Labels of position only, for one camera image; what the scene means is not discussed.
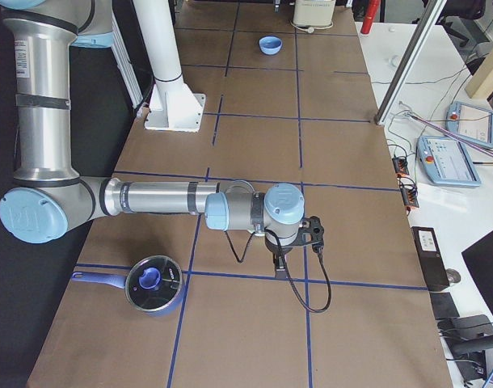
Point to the black power supply box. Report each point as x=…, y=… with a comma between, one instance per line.
x=431, y=263

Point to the red cylinder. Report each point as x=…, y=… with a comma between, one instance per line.
x=369, y=16

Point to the black desk stand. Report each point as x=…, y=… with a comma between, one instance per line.
x=468, y=338

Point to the orange black connector block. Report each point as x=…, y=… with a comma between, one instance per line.
x=409, y=196
x=400, y=166

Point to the near teach pendant tablet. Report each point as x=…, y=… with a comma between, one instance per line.
x=446, y=162

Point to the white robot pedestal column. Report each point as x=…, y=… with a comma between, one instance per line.
x=173, y=106

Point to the cream white appliance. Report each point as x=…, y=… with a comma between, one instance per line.
x=313, y=13

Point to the aluminium frame post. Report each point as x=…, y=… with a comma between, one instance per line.
x=422, y=30

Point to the blue bowl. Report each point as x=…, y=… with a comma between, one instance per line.
x=270, y=45

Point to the black monitor corner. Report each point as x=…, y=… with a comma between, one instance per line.
x=479, y=261

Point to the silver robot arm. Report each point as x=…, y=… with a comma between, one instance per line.
x=51, y=198

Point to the far teach pendant tablet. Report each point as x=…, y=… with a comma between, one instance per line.
x=472, y=123

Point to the blue saucepan with glass lid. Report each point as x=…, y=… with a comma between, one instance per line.
x=154, y=285

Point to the teach pendant tablet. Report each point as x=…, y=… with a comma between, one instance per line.
x=446, y=162
x=472, y=123

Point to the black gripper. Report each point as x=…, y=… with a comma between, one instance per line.
x=278, y=254

